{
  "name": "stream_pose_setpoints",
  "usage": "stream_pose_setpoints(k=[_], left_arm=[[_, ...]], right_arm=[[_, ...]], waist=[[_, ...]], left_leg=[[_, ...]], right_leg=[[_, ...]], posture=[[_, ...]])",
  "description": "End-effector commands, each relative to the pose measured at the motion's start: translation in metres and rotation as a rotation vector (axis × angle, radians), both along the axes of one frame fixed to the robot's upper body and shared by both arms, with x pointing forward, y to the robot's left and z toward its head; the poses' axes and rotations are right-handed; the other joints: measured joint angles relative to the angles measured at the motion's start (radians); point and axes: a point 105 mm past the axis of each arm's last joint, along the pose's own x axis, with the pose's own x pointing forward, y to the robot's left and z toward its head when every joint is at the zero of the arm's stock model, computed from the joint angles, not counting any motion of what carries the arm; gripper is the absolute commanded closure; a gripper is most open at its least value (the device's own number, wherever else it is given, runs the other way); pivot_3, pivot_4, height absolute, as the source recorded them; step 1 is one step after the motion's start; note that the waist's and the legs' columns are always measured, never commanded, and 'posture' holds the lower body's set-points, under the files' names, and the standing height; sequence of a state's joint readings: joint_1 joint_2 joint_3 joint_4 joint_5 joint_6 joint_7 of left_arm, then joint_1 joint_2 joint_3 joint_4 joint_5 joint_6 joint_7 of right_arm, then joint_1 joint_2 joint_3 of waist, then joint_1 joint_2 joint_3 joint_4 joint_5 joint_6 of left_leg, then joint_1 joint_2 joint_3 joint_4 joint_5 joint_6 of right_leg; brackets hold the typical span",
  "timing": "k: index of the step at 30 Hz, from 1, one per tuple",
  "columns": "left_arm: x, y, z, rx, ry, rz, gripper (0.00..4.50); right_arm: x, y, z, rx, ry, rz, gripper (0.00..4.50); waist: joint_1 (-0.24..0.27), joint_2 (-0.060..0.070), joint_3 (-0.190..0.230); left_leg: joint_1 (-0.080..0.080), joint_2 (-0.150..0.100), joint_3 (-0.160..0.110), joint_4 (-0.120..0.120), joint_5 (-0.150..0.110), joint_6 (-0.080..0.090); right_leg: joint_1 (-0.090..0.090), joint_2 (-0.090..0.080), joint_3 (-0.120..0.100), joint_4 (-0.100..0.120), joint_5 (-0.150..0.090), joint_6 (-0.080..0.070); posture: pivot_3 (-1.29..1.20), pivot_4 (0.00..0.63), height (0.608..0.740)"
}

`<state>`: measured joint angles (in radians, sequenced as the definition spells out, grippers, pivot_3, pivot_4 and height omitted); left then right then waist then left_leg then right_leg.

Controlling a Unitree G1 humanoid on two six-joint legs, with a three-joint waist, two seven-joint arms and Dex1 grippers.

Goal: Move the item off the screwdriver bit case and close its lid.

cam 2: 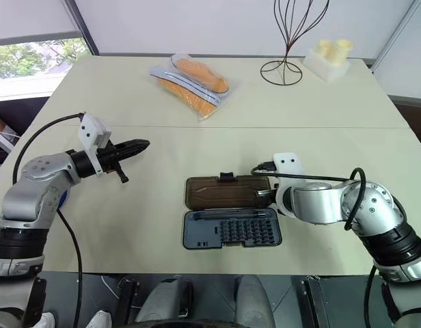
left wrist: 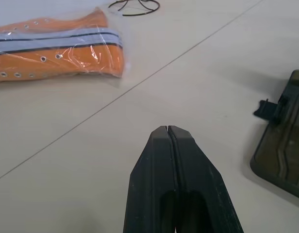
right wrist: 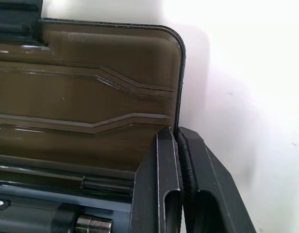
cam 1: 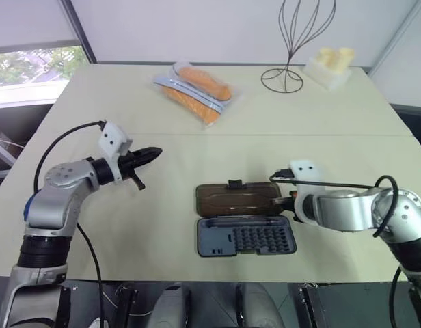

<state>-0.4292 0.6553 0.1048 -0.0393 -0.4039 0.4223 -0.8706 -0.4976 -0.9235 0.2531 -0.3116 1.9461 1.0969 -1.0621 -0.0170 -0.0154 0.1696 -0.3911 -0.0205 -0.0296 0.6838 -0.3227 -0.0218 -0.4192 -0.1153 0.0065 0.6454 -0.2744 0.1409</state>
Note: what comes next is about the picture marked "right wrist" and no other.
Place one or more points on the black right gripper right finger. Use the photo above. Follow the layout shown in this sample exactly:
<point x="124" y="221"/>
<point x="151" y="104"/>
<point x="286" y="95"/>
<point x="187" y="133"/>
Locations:
<point x="212" y="194"/>

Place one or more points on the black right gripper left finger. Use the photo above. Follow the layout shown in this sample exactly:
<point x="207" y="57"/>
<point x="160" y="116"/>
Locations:
<point x="149" y="189"/>

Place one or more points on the black screwdriver bit case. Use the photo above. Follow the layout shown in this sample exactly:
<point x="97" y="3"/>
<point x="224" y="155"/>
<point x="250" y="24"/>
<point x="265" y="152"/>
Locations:
<point x="91" y="97"/>

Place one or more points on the silver metal socket adapter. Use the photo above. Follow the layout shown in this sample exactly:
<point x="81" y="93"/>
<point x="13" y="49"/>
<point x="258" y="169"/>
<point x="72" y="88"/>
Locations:
<point x="94" y="222"/>

